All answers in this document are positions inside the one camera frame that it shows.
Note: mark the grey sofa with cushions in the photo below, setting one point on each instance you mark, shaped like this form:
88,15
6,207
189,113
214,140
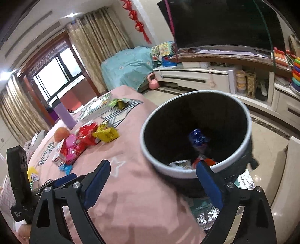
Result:
35,139

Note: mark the small white carton box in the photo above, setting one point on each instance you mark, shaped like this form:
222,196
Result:
57,157

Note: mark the red toy telephone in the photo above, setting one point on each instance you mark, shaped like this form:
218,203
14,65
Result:
280,57

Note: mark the red orange wrapper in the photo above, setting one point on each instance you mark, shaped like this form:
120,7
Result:
209,162

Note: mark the pink kettlebell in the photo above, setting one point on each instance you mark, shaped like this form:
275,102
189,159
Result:
152,82

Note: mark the teal cloth covered furniture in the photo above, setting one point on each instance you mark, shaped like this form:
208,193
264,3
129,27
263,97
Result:
126,65

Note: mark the white flat device box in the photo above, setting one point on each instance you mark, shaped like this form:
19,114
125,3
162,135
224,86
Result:
195,64

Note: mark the dark blue foil wrapper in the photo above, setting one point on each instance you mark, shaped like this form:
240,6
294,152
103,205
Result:
198,139

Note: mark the white printed packet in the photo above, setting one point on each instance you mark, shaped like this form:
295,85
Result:
180,163

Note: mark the red snack packet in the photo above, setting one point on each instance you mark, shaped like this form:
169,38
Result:
88,133

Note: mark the yellow lattice toy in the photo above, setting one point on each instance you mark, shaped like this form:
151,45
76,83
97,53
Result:
251,84

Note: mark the dark framed window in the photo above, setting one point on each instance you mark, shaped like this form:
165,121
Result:
58,70

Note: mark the beige patterned curtain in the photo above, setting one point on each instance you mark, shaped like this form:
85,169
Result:
21,108
100,39

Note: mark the light blue wrapper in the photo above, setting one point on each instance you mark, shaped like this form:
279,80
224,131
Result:
66,168

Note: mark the black bin with grey rim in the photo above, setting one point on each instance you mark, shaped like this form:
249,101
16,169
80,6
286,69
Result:
168,131

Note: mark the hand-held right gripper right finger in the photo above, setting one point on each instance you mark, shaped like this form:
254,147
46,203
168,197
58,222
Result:
209,185

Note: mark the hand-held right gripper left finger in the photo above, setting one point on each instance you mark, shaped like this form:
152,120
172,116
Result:
98,180

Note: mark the colourful stacking rings toy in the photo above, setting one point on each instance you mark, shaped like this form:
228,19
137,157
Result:
296,75

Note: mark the black television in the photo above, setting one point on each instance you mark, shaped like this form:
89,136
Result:
222,21

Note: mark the yellow snack packet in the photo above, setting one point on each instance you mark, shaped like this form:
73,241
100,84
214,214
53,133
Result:
106,134

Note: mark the white chair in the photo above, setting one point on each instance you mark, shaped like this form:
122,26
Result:
286,183

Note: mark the stacked yellow containers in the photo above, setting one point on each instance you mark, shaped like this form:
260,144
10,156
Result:
240,81

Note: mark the colourful toy activity cube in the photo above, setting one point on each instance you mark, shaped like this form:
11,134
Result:
164,52

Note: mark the green snack bag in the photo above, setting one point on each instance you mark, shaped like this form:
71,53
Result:
117,103

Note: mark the pink tablecloth with plaid patches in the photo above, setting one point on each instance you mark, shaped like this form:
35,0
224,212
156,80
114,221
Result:
136,183

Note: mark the yellow crumpled wrapper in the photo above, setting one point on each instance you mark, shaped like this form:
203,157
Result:
31,172

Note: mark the white television cabinet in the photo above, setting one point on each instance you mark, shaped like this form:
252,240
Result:
201,78

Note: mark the green cover picture book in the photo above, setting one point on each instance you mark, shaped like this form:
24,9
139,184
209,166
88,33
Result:
95,106

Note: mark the red hanging knot decoration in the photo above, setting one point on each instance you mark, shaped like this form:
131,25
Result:
134,15

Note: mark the pink snack packet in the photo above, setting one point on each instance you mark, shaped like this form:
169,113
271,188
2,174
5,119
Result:
73,149

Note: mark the purple bottle with black lid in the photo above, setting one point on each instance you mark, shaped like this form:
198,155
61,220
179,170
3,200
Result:
66,113

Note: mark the orange round fruit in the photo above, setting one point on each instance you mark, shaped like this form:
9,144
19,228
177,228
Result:
61,134

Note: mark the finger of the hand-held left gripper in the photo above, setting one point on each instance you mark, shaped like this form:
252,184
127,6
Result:
65,179

